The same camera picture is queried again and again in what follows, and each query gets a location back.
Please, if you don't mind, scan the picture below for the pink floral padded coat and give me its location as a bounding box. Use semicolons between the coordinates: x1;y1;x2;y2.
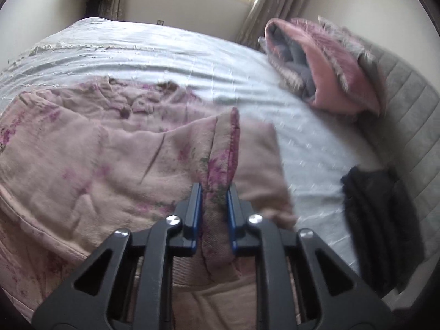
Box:
1;78;295;329

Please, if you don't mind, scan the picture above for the black jacket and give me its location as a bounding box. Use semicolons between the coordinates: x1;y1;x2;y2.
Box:
341;167;424;297

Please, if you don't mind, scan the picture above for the grey checked bedspread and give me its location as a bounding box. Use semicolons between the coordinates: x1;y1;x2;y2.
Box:
1;18;380;270

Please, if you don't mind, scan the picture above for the grey padded headboard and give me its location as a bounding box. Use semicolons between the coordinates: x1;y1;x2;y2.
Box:
359;39;439;309

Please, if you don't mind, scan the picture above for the pink grey pillow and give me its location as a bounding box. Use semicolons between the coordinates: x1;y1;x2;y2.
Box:
318;16;386;116

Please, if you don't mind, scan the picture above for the pink folded quilt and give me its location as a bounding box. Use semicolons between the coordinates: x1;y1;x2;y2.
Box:
259;18;379;116

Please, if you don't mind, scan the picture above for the right grey curtain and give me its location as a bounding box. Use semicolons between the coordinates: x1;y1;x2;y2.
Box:
235;0;307;49

